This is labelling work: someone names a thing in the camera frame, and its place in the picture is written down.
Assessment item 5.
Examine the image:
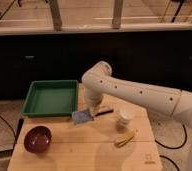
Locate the black cable on left floor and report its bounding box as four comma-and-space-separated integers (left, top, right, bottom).
0, 105, 17, 141

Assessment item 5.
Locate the green plastic tray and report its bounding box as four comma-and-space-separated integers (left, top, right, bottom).
22, 80, 79, 117

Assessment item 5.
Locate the black cable on floor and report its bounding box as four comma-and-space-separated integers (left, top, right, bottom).
0, 105, 17, 141
154, 123, 189, 171

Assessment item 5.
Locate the translucent plastic cup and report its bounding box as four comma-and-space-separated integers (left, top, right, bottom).
116, 108, 135, 132

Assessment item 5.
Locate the black cable on right floor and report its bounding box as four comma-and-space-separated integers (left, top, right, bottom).
154, 123, 189, 171

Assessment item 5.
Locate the dark block with tan top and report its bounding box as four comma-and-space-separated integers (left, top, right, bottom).
96, 106, 114, 116

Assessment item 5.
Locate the yellow banana peel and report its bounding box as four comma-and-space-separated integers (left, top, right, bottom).
114, 130, 136, 147

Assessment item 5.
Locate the blue sponge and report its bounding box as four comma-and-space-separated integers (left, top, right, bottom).
72, 109, 94, 124

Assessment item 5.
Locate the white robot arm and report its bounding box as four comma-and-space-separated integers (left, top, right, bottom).
82, 61, 192, 171

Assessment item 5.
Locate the dark red bowl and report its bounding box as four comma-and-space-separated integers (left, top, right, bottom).
24, 126, 52, 154

